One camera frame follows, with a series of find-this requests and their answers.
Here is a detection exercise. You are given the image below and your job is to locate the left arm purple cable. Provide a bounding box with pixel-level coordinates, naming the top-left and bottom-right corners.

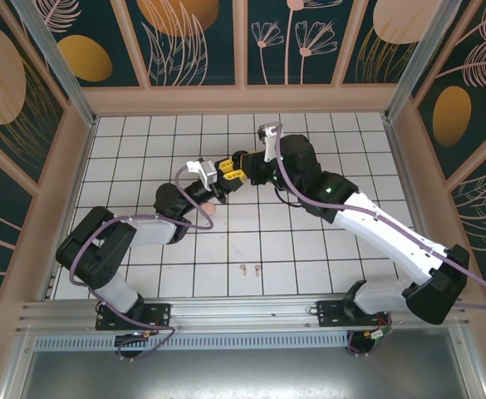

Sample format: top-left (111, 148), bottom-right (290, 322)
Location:
top-left (68, 165), bottom-right (215, 361)

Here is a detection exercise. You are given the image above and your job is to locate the slotted grey cable duct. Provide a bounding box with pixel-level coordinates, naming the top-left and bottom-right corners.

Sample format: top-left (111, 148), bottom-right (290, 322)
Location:
top-left (33, 331), bottom-right (351, 351)

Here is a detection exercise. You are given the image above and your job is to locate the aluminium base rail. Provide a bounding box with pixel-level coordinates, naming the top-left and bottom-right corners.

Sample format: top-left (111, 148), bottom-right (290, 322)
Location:
top-left (16, 293), bottom-right (471, 337)

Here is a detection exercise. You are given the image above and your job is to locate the aluminium frame post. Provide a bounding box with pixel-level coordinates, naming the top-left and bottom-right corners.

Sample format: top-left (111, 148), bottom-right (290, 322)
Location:
top-left (382, 0), bottom-right (477, 122)
top-left (10, 0), bottom-right (99, 128)

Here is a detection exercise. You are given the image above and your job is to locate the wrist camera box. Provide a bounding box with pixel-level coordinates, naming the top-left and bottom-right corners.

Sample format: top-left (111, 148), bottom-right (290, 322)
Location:
top-left (257, 123), bottom-right (284, 164)
top-left (185, 157), bottom-right (219, 188)

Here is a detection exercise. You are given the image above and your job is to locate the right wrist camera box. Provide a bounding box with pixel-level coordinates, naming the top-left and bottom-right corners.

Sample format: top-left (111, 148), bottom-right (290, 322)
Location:
top-left (257, 123), bottom-right (284, 164)

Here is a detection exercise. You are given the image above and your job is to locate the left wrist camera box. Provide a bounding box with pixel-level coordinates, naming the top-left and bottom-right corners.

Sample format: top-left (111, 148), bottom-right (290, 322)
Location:
top-left (185, 157), bottom-right (219, 188)

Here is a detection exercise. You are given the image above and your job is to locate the grey metal sheet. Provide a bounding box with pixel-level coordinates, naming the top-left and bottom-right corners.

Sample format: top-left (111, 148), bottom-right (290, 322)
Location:
top-left (1, 328), bottom-right (486, 399)

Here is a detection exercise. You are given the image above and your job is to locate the black base electronics unit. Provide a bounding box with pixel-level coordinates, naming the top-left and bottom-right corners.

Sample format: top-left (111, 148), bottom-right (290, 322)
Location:
top-left (113, 332), bottom-right (152, 359)
top-left (347, 323), bottom-right (393, 357)

